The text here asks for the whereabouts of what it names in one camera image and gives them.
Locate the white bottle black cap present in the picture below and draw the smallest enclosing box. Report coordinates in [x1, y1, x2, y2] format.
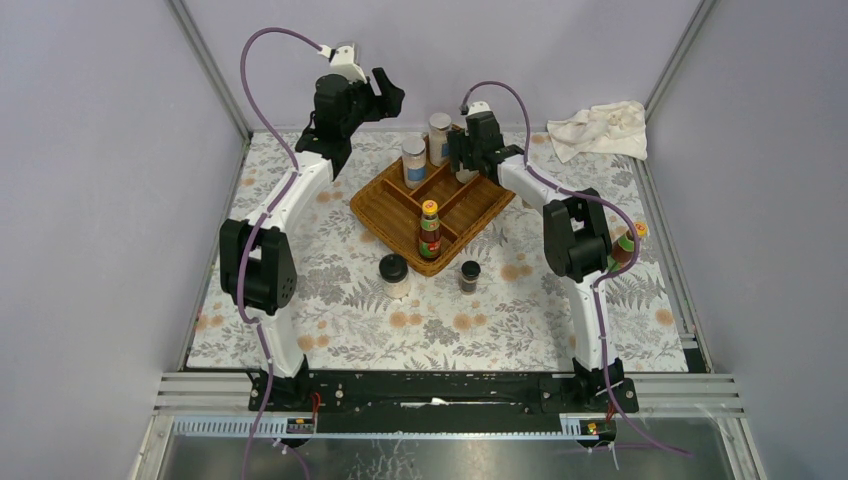
[455, 169, 478, 184]

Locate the silver lid white grain jar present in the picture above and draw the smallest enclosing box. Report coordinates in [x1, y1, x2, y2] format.
[428, 112, 452, 167]

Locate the silver lid jar blue label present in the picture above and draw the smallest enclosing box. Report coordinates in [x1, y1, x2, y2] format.
[401, 136, 427, 190]

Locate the brown wicker divided basket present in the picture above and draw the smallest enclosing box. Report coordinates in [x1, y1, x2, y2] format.
[351, 131, 515, 277]

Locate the red sauce bottle yellow cap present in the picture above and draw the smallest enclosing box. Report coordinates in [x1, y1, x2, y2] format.
[419, 199, 441, 260]

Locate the white jar wide black lid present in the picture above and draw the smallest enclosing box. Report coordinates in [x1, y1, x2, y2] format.
[378, 253, 411, 299]

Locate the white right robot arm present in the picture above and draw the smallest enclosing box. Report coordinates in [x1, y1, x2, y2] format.
[448, 102, 623, 412]

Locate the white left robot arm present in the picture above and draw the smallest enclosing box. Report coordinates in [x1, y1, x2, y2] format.
[219, 67, 405, 411]

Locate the small pepper jar black cap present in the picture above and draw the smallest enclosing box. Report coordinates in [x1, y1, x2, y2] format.
[459, 260, 481, 294]

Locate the white crumpled cloth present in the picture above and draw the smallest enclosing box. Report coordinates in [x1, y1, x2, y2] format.
[546, 101, 648, 163]

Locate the floral patterned table mat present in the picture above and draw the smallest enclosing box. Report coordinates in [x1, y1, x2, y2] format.
[185, 132, 688, 372]

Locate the green sauce bottle yellow cap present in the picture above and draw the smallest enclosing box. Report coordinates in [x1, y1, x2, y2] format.
[607, 226, 635, 273]

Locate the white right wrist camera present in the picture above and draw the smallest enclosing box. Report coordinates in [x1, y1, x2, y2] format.
[460, 101, 492, 118]

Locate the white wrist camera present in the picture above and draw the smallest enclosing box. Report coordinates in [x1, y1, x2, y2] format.
[318, 42, 368, 83]
[460, 101, 492, 118]

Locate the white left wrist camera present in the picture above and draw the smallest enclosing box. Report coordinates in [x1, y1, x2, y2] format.
[318, 42, 368, 83]

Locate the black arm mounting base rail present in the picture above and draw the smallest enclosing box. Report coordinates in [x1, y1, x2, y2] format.
[247, 368, 639, 434]

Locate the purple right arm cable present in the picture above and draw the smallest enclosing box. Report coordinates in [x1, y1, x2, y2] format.
[459, 80, 694, 460]

